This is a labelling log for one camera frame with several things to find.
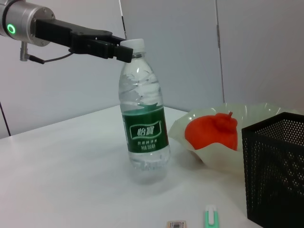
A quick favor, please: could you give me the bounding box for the red-orange plush orange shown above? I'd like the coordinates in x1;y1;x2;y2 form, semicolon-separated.
184;111;239;152

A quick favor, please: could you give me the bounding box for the black mesh pen holder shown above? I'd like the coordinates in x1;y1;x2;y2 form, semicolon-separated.
241;112;304;228

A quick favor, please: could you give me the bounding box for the left gripper cable with connector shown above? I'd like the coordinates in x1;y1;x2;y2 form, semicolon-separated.
19;42;72;65

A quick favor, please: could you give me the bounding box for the clear green-label water bottle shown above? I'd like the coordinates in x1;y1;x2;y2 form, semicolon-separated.
118;38;171;185

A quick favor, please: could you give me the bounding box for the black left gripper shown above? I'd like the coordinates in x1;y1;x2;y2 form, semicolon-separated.
35;19;134;64

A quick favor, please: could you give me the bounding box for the beige eraser with barcode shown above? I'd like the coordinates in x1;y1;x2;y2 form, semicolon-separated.
166;220;188;228

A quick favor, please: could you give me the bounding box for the translucent green fruit bowl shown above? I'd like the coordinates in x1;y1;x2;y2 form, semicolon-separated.
169;102;300;175

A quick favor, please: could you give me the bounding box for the green toothbrush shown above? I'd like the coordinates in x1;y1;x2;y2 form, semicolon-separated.
203;204;220;228

